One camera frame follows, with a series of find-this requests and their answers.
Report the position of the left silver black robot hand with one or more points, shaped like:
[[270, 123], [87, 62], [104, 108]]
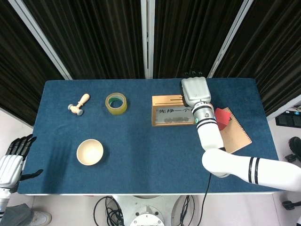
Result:
[[9, 170]]

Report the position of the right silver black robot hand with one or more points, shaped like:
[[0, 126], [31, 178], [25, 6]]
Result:
[[196, 90]]

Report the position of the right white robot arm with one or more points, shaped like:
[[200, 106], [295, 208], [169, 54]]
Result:
[[209, 134]]

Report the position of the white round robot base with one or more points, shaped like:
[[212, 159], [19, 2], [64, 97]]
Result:
[[141, 204]]

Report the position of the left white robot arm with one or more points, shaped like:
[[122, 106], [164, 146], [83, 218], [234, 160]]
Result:
[[3, 197]]

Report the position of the silver coin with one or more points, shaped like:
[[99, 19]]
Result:
[[169, 120], [175, 120], [181, 119], [187, 118]]

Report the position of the wooden framed coin box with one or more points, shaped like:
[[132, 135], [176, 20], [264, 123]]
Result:
[[162, 100]]

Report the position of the red cube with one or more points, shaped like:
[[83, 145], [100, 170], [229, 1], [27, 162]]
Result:
[[223, 116]]

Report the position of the grey trouser leg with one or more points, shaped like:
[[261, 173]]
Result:
[[16, 215]]

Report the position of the black pleated curtain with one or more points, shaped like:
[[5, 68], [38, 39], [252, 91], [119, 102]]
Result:
[[270, 47], [18, 70], [188, 35], [94, 35]]

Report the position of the white shoe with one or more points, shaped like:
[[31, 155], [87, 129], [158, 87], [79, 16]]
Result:
[[41, 219]]

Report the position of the brown spiral notebook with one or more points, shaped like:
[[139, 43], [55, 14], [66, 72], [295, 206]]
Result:
[[235, 139]]

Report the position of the blue table cloth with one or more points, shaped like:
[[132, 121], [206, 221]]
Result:
[[141, 146]]

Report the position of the yellow packing tape roll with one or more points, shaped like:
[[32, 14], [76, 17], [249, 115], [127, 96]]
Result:
[[117, 112]]

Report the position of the cream bowl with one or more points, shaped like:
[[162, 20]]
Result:
[[89, 153]]

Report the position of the black equipment case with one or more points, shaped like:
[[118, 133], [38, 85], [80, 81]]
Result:
[[288, 120]]

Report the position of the wooden toy hammer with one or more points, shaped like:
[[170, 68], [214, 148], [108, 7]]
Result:
[[82, 100]]

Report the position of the black office chair base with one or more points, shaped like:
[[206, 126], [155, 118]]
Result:
[[295, 144]]

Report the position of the white partition post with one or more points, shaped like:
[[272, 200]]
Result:
[[147, 35], [230, 35], [285, 108], [38, 35]]

